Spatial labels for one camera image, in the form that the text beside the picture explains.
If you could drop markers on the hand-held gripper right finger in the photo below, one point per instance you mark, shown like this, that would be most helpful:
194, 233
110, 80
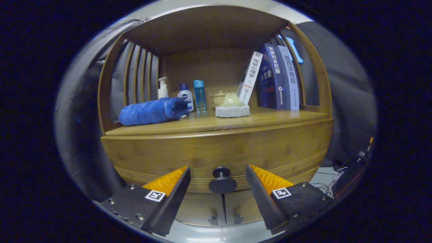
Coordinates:
263, 202

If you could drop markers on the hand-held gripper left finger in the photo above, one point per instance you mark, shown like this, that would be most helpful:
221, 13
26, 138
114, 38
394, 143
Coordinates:
172, 206

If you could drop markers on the wooden drawer with black knob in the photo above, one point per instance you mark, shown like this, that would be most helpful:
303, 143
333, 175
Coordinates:
219, 148

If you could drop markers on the wooden cabinet door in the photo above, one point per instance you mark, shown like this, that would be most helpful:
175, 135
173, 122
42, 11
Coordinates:
243, 206
199, 207

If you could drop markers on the wooden countertop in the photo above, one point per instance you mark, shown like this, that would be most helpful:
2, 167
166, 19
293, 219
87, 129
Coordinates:
263, 118

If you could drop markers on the wooden cabinet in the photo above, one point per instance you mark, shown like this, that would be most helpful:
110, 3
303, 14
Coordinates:
209, 27

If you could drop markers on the blue rolled towel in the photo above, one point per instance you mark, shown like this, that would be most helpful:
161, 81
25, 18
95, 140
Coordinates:
148, 111

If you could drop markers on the white lotion bottle blue cap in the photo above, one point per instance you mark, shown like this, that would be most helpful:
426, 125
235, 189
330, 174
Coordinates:
186, 96

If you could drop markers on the clear blue bottle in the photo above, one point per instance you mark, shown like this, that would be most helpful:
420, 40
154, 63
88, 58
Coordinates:
199, 96

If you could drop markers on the beige lidded teacup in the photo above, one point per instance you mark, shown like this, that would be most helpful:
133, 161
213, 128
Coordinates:
218, 98

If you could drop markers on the white pump bottle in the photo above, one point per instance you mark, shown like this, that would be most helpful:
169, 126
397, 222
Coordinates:
163, 91

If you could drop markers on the dark blue book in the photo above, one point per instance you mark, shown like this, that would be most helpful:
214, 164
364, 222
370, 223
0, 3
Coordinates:
271, 81

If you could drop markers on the white book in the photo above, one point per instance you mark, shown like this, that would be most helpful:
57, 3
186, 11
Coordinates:
251, 77

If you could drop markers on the light blue book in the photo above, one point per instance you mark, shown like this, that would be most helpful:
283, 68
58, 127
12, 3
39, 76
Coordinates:
290, 77

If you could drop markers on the black backdrop cloth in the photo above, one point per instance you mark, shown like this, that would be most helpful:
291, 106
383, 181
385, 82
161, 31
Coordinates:
344, 101

